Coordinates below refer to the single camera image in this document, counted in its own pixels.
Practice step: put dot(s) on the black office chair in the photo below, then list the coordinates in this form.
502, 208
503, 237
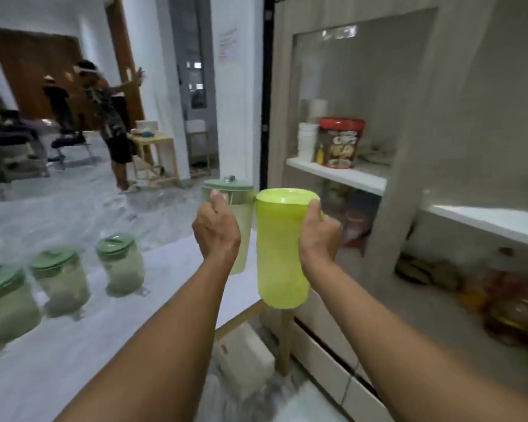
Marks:
70, 140

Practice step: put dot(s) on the glass cabinet door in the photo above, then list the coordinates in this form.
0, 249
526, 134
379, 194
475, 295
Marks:
420, 149

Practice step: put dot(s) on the person's left forearm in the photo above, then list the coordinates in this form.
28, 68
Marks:
158, 347

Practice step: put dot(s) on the green lidded clear pitcher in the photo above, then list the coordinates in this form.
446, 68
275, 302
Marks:
123, 268
247, 224
64, 281
9, 307

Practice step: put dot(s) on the light wooden side table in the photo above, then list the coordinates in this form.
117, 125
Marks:
156, 149
198, 145

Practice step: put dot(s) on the white paper notice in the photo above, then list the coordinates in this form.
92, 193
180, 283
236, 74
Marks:
227, 43

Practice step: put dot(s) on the brown wooden door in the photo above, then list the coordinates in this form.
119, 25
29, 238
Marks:
31, 74

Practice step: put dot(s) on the dark olive pouch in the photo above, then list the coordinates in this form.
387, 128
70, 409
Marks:
427, 272

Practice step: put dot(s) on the red lidded snack tub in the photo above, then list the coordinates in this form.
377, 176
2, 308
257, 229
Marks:
341, 145

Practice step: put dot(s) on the person's left hand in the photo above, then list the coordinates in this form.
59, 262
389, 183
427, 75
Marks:
218, 232

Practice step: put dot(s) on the person's right hand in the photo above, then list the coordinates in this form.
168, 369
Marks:
321, 241

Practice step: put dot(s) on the yellow-green plastic pitcher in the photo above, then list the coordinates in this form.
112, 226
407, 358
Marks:
281, 259

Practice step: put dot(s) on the white cardboard box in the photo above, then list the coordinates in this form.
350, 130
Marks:
244, 360

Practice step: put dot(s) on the person's right forearm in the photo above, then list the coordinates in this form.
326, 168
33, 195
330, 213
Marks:
400, 347

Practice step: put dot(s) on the yellow cooking oil bottle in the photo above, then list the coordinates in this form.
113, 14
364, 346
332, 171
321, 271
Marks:
515, 316

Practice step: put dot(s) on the orange-red snack packet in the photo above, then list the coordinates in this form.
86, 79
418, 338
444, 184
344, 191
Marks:
356, 228

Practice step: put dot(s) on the stack of white paper cups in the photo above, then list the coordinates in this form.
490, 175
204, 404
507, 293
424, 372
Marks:
308, 142

